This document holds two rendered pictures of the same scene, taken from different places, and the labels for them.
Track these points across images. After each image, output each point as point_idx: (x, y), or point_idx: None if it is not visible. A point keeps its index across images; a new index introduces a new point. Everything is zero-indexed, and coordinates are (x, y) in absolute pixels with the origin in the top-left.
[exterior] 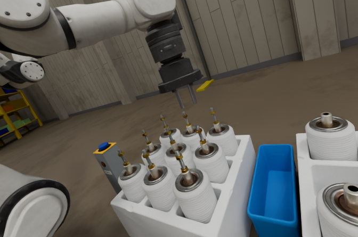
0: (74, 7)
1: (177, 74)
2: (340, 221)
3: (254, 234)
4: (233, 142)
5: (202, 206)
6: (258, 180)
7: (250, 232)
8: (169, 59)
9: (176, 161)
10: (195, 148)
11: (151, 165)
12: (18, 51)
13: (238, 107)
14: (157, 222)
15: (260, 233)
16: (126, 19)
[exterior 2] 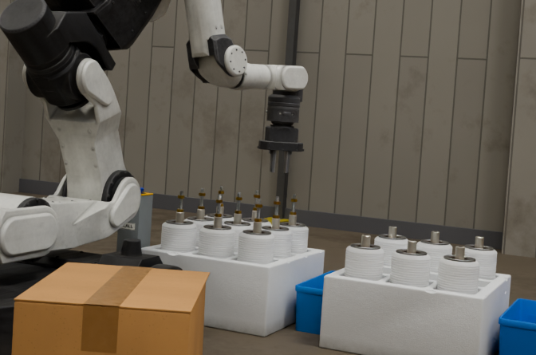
0: (249, 67)
1: (283, 138)
2: (352, 247)
3: (291, 327)
4: (303, 242)
5: (263, 252)
6: (314, 287)
7: (287, 326)
8: (282, 123)
9: (237, 230)
10: None
11: (219, 214)
12: (201, 76)
13: (325, 269)
14: (210, 262)
15: (300, 310)
16: (269, 82)
